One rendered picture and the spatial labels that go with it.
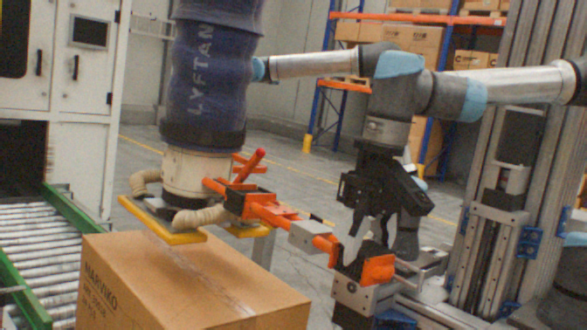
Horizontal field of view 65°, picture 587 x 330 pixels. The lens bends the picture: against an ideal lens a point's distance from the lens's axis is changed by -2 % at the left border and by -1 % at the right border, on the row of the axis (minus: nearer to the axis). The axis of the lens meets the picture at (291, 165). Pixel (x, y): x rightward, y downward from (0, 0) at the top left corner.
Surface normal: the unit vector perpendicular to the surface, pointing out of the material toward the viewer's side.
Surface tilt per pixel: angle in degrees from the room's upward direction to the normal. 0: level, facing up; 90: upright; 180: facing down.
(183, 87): 74
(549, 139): 90
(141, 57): 90
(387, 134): 90
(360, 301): 90
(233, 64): 68
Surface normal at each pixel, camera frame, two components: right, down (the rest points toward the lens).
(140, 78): 0.72, 0.23
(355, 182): -0.77, -0.02
